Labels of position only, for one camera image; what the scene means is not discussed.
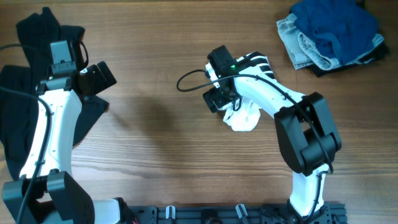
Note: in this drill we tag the dark blue garment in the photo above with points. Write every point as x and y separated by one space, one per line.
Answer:
339 28

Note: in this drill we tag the black garment under pile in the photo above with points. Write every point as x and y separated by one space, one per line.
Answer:
377 54

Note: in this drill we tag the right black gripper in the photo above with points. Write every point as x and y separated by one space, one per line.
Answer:
212 102

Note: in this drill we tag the white t-shirt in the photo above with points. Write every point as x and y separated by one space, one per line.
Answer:
247 117

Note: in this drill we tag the light blue denim garment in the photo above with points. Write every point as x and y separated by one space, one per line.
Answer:
301 50

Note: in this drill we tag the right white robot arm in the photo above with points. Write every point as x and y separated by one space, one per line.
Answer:
306 132

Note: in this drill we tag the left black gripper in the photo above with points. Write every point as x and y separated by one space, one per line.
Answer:
102 83

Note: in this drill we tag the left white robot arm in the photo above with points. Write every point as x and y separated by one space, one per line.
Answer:
46 191

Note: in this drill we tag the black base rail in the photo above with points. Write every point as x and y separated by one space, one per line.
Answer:
265 214

